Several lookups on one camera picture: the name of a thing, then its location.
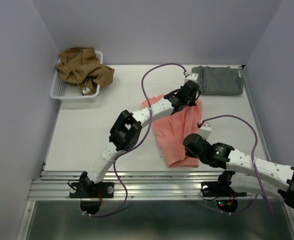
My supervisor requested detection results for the grey pleated skirt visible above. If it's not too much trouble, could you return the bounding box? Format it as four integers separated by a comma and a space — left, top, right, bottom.
191, 66, 244, 96

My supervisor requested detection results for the pink skirt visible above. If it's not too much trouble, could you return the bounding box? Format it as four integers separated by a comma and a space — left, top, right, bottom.
151, 100, 202, 168

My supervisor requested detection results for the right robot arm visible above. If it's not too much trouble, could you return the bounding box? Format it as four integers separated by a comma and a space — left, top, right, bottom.
183, 133, 294, 209

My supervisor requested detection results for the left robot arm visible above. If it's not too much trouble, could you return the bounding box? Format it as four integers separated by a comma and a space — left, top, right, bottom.
79, 80, 199, 197

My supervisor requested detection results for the olive brown skirt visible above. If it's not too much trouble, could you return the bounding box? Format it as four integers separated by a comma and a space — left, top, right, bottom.
55, 47, 115, 92

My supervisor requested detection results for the white plastic bin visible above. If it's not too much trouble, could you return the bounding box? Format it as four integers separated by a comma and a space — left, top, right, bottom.
49, 50, 103, 103

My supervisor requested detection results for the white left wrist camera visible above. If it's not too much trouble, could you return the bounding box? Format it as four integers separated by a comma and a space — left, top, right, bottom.
184, 72, 199, 87

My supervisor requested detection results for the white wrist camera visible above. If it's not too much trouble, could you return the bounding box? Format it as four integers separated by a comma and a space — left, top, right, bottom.
197, 121, 212, 140
184, 72, 199, 87

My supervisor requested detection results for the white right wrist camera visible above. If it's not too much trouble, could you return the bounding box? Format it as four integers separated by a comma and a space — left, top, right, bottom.
197, 121, 212, 140

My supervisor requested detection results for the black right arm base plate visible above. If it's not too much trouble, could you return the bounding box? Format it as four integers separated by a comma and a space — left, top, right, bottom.
201, 181, 247, 198

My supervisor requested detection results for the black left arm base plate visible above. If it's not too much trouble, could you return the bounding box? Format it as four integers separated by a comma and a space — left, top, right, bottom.
67, 182, 115, 199

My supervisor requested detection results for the aluminium rail frame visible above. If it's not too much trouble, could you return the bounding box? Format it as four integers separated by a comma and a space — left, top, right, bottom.
18, 65, 294, 240

